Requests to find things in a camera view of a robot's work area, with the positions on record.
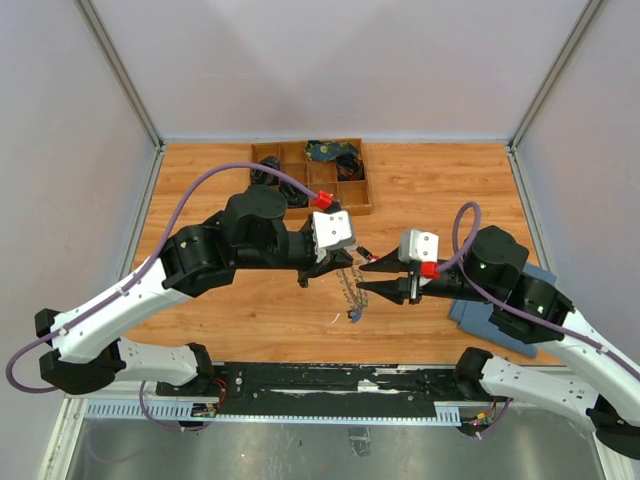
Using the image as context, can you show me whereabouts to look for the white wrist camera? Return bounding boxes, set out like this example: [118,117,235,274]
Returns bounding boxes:
[398,229,439,263]
[311,210,357,263]

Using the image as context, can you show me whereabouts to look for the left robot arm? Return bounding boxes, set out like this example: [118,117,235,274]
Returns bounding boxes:
[35,186,356,396]

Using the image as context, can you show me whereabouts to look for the blue yellow patterned cloth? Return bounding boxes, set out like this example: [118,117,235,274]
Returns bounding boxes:
[304,140,360,163]

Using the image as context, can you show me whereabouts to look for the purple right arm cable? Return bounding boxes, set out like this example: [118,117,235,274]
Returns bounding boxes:
[419,201,640,381]

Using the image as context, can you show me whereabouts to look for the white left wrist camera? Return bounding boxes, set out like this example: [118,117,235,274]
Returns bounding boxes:
[311,210,357,263]

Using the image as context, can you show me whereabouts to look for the black rolled tie middle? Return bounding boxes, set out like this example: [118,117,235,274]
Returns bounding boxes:
[278,182,310,209]

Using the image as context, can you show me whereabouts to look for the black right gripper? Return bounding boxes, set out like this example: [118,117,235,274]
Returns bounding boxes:
[356,244,500,303]

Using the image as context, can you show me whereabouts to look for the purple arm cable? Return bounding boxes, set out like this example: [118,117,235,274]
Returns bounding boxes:
[419,201,640,381]
[5,162,334,432]

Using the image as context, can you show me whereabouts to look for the left aluminium frame post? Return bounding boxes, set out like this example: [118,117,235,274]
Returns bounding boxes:
[74,0,164,151]

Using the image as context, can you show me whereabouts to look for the wooden compartment tray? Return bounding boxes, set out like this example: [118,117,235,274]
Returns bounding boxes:
[251,138,373,215]

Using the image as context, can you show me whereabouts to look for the blue folded cloth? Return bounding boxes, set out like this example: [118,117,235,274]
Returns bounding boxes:
[447,264,559,359]

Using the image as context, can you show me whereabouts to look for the aluminium frame post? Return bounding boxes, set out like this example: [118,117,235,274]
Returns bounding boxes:
[507,0,606,151]
[74,0,164,151]

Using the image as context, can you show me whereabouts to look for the black rolled tie left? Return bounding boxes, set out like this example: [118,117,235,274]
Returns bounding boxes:
[250,155,281,187]

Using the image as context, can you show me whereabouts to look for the black rolled tie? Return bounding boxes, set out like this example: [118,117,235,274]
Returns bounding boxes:
[278,182,310,209]
[250,155,281,187]

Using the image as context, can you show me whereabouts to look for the right aluminium frame post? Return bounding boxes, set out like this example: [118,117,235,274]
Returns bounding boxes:
[507,0,606,151]

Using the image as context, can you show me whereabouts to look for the key with blue tag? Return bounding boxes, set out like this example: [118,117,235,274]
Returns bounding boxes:
[348,310,363,323]

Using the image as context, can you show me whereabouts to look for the white slotted cable duct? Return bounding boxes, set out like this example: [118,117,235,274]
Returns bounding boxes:
[84,399,462,427]

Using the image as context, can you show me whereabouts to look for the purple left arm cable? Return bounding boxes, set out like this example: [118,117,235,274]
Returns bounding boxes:
[5,162,334,432]

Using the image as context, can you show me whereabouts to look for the black mounting rail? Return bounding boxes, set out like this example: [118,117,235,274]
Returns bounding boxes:
[154,362,492,418]

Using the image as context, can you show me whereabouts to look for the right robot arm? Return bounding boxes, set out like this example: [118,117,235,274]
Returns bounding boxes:
[358,226,639,459]

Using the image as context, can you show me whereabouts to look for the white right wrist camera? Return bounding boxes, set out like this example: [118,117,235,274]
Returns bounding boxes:
[398,229,439,263]

